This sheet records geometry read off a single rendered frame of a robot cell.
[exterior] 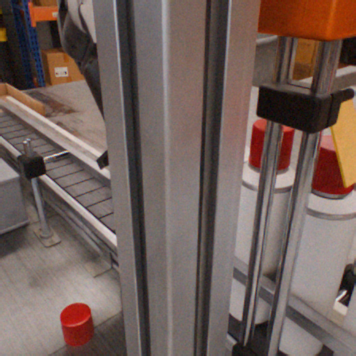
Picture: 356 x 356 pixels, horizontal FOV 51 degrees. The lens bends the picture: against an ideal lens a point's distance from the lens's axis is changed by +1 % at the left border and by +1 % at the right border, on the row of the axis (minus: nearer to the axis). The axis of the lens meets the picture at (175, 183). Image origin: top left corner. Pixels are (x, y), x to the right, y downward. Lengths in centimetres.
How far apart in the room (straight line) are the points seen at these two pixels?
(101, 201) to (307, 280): 36
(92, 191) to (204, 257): 44
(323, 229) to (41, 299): 36
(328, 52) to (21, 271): 48
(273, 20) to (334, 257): 19
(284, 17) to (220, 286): 13
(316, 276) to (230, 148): 18
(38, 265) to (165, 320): 40
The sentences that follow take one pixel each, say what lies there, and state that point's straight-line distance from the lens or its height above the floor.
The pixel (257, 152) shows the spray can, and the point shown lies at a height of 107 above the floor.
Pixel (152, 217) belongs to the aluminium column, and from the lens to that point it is 16.
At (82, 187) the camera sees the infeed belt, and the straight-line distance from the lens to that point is 64.
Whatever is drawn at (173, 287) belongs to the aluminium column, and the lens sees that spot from 17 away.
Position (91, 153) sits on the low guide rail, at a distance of 67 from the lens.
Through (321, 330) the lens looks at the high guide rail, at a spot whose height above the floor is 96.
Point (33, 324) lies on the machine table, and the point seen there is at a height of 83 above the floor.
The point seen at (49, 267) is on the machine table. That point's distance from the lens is 56.
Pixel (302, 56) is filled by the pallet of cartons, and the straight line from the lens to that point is 414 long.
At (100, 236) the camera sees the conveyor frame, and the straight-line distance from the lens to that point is 53.
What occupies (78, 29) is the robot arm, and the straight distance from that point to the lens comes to 48.
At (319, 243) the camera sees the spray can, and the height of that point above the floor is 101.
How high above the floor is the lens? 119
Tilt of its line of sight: 30 degrees down
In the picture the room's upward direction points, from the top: straight up
